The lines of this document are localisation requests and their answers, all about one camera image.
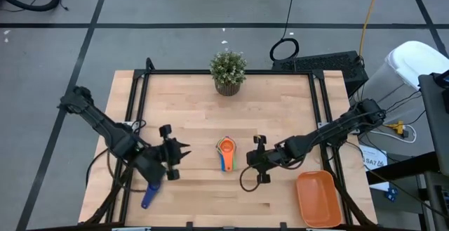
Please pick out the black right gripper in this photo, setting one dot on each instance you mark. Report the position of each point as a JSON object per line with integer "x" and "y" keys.
{"x": 270, "y": 157}

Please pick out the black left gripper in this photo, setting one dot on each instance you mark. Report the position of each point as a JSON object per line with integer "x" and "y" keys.
{"x": 168, "y": 153}

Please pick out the orange measuring cup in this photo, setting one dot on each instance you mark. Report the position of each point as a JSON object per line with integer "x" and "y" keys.
{"x": 228, "y": 153}

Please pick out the dark blue measuring cup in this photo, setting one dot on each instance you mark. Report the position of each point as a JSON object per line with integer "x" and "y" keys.
{"x": 147, "y": 199}

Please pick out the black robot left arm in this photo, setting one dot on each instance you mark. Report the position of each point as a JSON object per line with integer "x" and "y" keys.
{"x": 105, "y": 129}

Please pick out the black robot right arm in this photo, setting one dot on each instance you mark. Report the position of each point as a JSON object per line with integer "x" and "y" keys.
{"x": 333, "y": 127}

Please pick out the orange plastic basket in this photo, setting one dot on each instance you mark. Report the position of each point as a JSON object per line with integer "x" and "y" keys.
{"x": 317, "y": 199}

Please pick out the potted plant striped pot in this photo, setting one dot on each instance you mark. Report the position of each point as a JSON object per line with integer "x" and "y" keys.
{"x": 228, "y": 69}

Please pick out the white paper scrap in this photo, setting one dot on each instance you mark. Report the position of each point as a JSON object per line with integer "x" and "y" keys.
{"x": 224, "y": 42}

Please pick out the white paper sign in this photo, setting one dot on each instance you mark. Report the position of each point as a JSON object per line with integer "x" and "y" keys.
{"x": 373, "y": 160}

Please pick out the blue cards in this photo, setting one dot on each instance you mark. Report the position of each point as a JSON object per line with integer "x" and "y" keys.
{"x": 391, "y": 194}

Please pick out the black desk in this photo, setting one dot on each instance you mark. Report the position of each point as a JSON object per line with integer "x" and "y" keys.
{"x": 400, "y": 169}

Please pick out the yellow power plug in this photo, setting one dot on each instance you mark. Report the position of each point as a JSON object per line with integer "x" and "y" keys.
{"x": 398, "y": 127}

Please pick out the black cart top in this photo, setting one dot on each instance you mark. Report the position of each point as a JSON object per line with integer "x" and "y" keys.
{"x": 436, "y": 125}

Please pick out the white lidded bin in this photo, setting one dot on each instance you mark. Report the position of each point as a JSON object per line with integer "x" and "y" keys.
{"x": 417, "y": 62}

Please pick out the black frame clamp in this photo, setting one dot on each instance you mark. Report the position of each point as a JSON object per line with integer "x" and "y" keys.
{"x": 283, "y": 226}
{"x": 189, "y": 226}

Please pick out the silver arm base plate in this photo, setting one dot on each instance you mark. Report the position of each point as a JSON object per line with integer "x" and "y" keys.
{"x": 321, "y": 125}

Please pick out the black table frame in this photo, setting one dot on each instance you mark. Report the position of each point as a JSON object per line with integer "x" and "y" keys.
{"x": 175, "y": 72}

